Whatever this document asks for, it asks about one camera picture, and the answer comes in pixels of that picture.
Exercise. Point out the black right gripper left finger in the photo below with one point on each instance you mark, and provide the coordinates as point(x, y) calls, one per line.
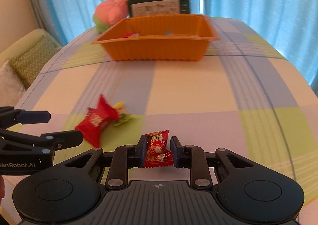
point(121, 160)

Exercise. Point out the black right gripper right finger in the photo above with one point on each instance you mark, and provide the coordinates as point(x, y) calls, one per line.
point(193, 158)

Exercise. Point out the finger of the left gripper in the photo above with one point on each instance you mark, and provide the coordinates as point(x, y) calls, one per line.
point(33, 117)
point(55, 141)

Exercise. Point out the red candy packet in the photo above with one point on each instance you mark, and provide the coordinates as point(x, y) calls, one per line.
point(157, 154)

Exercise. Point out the clear dark snack packet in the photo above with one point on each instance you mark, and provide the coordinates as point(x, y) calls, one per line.
point(168, 33)

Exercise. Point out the person's hand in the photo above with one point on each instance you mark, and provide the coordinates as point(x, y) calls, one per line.
point(2, 188)

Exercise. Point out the white cushion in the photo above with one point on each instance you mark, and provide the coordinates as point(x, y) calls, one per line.
point(12, 89)

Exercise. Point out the large red snack packet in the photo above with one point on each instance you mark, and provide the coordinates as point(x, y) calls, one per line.
point(96, 121)

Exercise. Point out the yellow green candy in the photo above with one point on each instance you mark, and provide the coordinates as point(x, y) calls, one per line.
point(124, 116)

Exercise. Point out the green zigzag cushion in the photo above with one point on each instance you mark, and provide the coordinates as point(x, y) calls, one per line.
point(28, 64)

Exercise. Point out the light green sofa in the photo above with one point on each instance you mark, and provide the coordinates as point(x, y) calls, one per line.
point(21, 45)

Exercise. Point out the checkered tablecloth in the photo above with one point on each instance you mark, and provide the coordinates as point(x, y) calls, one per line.
point(243, 96)

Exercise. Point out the orange plastic tray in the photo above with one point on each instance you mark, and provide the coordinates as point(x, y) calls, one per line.
point(192, 35)

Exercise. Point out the pink green plush toy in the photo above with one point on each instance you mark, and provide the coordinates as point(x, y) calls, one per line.
point(108, 13)

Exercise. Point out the dark green box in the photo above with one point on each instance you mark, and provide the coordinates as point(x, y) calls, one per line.
point(137, 8)

